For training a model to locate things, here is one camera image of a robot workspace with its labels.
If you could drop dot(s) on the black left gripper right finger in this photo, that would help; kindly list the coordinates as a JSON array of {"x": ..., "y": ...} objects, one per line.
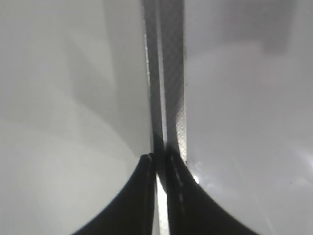
[{"x": 191, "y": 211}]

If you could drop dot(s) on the white board with grey frame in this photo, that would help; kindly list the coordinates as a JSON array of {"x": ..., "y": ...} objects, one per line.
[{"x": 89, "y": 86}]

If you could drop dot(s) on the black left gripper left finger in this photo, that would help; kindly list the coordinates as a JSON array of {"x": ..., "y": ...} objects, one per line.
[{"x": 131, "y": 212}]

